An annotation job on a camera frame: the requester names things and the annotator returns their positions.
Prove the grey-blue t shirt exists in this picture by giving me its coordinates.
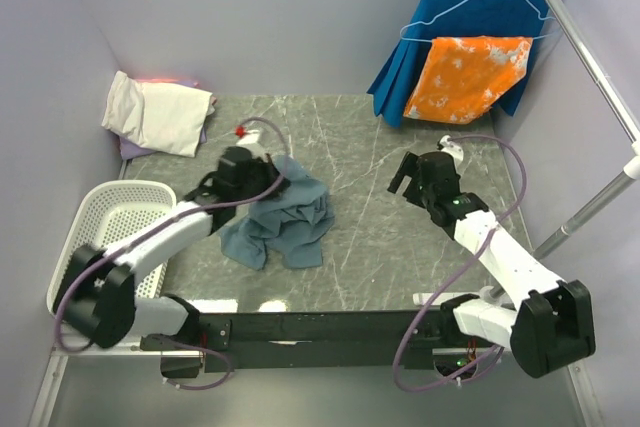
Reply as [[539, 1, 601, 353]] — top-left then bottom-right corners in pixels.
[[219, 156, 335, 271]]

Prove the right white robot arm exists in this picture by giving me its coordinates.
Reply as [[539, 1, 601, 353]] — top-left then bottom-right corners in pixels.
[[388, 151, 596, 378]]

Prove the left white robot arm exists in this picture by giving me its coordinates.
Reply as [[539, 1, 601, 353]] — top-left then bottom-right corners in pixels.
[[53, 147, 290, 349]]

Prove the white folded t shirt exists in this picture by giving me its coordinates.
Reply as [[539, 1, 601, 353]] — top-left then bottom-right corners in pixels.
[[102, 71, 216, 157]]

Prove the orange white tie-dye cloth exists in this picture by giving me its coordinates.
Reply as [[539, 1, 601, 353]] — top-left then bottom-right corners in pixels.
[[403, 36, 533, 125]]

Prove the pink folded t shirt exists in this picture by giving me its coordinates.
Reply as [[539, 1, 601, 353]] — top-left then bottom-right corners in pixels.
[[135, 78, 199, 88]]

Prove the white plastic laundry basket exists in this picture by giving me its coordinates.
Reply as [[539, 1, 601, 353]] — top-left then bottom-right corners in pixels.
[[46, 180, 177, 312]]

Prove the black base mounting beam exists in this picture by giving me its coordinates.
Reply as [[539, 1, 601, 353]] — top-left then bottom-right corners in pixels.
[[160, 309, 490, 381]]

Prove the blue pleated skirt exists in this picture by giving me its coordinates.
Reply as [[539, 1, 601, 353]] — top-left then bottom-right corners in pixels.
[[367, 0, 551, 127]]

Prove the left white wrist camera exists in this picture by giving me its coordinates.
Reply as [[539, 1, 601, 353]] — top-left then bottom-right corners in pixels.
[[236, 127, 268, 161]]

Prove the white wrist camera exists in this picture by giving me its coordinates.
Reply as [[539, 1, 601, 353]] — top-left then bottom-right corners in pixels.
[[236, 127, 268, 161], [437, 135, 464, 168]]

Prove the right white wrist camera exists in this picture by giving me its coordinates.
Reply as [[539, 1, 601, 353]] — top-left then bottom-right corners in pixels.
[[437, 135, 464, 168]]

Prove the silver clothes rack frame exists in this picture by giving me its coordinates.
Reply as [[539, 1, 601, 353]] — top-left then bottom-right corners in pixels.
[[496, 0, 639, 310]]

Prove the light blue wire hanger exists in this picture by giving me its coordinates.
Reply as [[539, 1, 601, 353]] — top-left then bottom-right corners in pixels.
[[400, 0, 554, 44]]

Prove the aluminium rail frame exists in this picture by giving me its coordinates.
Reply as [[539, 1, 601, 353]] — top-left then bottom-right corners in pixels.
[[27, 316, 166, 427]]

